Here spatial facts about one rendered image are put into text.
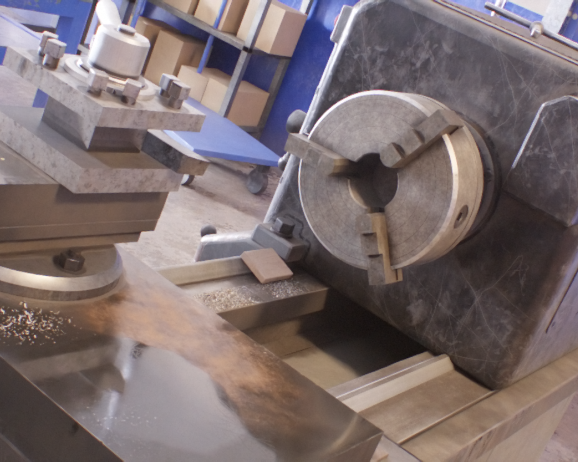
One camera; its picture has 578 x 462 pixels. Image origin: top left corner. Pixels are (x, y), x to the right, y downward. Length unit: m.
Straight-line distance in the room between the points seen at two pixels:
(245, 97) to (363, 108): 4.06
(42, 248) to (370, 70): 0.69
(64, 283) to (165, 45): 4.65
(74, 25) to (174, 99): 2.21
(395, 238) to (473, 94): 0.29
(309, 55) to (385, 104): 4.22
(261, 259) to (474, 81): 0.44
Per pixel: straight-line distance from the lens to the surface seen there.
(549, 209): 1.42
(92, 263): 1.12
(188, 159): 1.13
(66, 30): 3.32
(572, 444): 3.81
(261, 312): 1.51
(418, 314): 1.57
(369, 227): 1.32
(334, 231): 1.39
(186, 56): 5.66
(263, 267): 1.57
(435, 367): 1.51
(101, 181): 1.07
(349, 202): 1.37
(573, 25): 4.42
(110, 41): 1.10
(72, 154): 1.08
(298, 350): 1.69
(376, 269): 1.34
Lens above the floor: 1.39
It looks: 17 degrees down
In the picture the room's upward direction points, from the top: 23 degrees clockwise
